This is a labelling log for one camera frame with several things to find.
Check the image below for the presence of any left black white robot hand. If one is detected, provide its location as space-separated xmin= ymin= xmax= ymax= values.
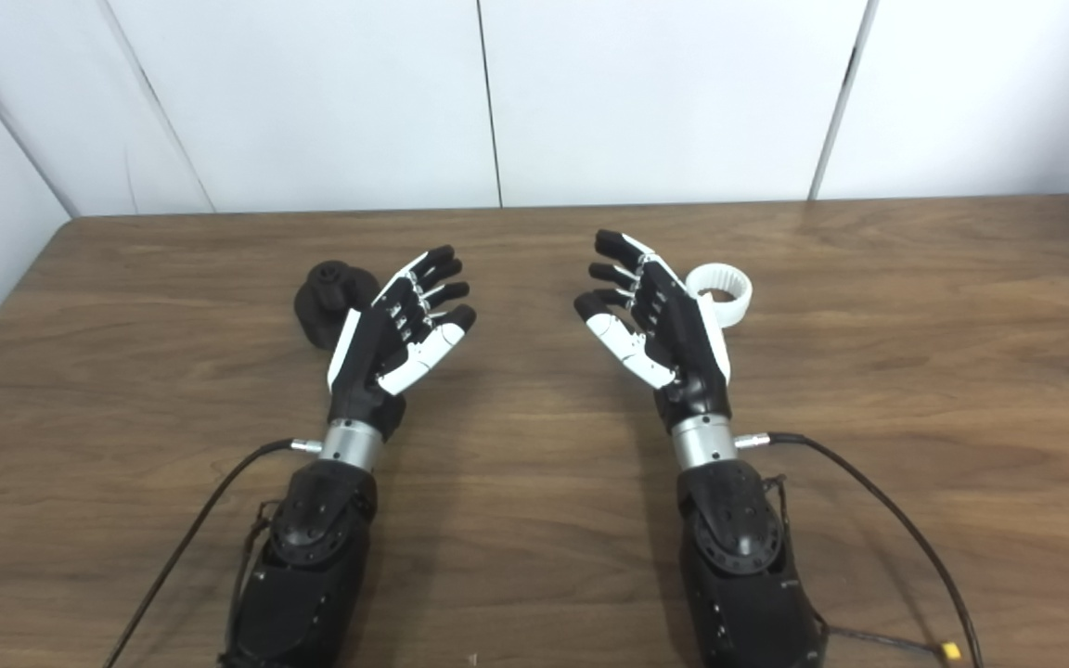
xmin=326 ymin=244 xmax=478 ymax=442

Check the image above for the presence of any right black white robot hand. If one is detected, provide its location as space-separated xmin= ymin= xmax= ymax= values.
xmin=574 ymin=229 xmax=733 ymax=432

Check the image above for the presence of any white toothed plastic ring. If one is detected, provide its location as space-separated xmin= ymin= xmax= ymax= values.
xmin=685 ymin=263 xmax=753 ymax=329

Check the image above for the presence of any round black plastic part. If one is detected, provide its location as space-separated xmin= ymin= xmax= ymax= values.
xmin=293 ymin=262 xmax=381 ymax=351

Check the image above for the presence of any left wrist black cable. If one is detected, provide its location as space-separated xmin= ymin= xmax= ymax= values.
xmin=103 ymin=438 xmax=324 ymax=668

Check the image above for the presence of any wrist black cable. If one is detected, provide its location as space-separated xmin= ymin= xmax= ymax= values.
xmin=736 ymin=431 xmax=985 ymax=668
xmin=103 ymin=438 xmax=324 ymax=668

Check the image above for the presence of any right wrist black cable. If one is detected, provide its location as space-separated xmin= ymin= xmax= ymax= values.
xmin=736 ymin=431 xmax=985 ymax=668

